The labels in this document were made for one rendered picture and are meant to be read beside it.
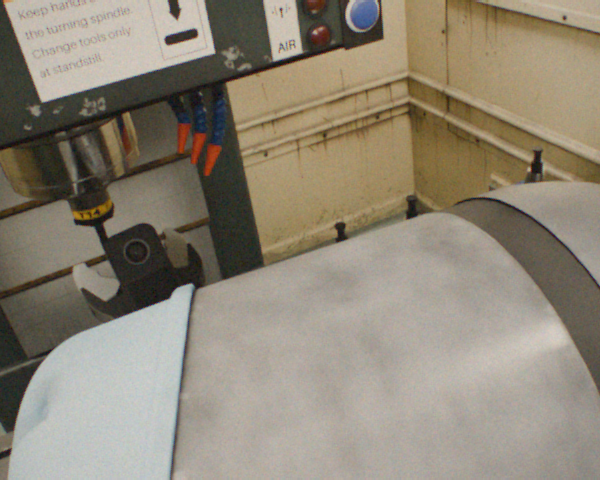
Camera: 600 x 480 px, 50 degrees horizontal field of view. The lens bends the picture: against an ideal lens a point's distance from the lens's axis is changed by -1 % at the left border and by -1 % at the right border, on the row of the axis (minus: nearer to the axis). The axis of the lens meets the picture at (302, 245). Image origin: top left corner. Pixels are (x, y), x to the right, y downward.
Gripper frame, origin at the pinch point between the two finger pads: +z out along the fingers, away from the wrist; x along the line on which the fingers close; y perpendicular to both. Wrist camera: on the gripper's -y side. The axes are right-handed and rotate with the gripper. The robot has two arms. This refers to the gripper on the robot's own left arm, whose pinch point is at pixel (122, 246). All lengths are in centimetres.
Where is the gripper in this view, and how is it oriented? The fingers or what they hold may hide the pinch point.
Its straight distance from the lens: 70.8
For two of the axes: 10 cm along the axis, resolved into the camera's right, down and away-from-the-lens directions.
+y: 1.2, 8.0, 5.9
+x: 8.5, -3.8, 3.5
